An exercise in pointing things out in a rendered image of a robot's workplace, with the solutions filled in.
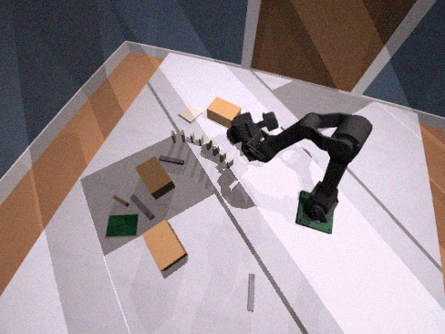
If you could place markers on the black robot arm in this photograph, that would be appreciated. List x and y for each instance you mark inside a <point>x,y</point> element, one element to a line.
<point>343,146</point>

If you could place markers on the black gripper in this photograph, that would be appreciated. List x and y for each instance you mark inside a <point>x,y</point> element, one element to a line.
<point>270,122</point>

